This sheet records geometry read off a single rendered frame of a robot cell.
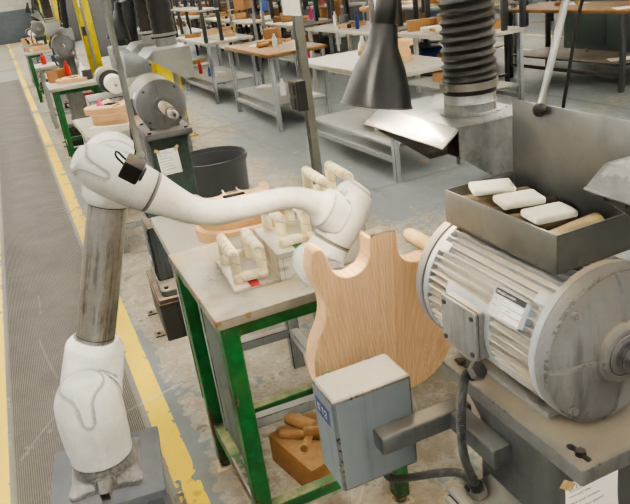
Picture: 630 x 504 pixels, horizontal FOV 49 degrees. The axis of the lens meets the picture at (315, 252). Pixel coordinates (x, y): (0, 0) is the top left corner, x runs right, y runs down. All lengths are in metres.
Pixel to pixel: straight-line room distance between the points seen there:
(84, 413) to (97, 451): 0.10
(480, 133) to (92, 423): 1.11
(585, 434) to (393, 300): 0.52
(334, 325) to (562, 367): 0.54
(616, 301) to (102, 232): 1.21
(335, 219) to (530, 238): 0.76
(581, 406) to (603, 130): 0.41
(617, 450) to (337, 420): 0.45
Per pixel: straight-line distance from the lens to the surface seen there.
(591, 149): 1.16
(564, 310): 1.04
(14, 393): 3.92
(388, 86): 1.30
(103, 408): 1.78
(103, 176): 1.60
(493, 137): 1.32
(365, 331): 1.49
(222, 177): 4.54
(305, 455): 2.73
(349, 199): 1.74
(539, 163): 1.26
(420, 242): 1.49
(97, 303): 1.87
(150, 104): 3.69
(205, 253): 2.49
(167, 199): 1.63
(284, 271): 2.15
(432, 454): 2.88
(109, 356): 1.92
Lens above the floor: 1.83
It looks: 23 degrees down
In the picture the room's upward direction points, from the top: 8 degrees counter-clockwise
